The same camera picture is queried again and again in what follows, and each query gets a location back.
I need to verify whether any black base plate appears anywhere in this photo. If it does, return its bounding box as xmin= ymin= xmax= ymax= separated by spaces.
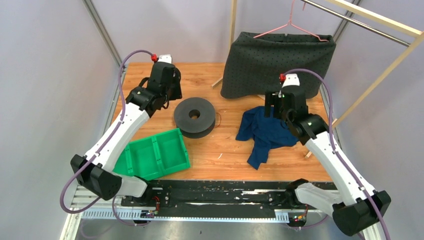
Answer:
xmin=119 ymin=180 xmax=312 ymax=219

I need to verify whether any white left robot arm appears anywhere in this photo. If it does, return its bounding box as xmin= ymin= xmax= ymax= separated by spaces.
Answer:
xmin=70 ymin=61 xmax=182 ymax=206

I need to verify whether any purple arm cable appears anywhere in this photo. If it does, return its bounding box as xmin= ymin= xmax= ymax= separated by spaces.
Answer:
xmin=283 ymin=68 xmax=393 ymax=240
xmin=59 ymin=49 xmax=157 ymax=228

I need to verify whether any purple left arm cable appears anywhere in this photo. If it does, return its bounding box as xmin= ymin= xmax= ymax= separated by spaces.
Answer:
xmin=59 ymin=49 xmax=157 ymax=228

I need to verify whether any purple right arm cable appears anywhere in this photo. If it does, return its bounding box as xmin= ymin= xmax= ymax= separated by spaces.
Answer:
xmin=283 ymin=68 xmax=393 ymax=240

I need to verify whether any pink wire hanger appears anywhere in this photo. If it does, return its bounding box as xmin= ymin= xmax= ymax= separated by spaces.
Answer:
xmin=253 ymin=0 xmax=328 ymax=42

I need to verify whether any green plastic divided bin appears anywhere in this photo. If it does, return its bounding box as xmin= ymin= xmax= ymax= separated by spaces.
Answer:
xmin=113 ymin=128 xmax=191 ymax=181

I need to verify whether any wooden clothes rack frame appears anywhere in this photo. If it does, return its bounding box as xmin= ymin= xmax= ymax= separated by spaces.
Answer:
xmin=211 ymin=0 xmax=424 ymax=159

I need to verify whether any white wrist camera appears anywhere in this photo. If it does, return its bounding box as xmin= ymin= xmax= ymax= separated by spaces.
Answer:
xmin=279 ymin=73 xmax=300 ymax=89
xmin=157 ymin=54 xmax=173 ymax=64

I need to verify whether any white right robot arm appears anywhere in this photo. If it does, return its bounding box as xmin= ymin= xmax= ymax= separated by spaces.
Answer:
xmin=264 ymin=85 xmax=391 ymax=240

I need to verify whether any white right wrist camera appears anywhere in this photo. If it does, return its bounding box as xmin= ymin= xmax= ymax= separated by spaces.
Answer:
xmin=279 ymin=73 xmax=300 ymax=89

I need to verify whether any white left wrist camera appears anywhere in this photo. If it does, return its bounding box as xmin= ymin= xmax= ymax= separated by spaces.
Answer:
xmin=157 ymin=54 xmax=173 ymax=64

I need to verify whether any metal rack rod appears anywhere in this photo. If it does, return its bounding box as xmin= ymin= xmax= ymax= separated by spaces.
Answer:
xmin=302 ymin=0 xmax=411 ymax=47

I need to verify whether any dark grey cable spool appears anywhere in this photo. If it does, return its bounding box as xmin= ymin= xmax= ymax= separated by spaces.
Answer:
xmin=173 ymin=97 xmax=216 ymax=139

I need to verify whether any navy blue shirt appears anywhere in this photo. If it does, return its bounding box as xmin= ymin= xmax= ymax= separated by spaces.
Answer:
xmin=235 ymin=106 xmax=299 ymax=170

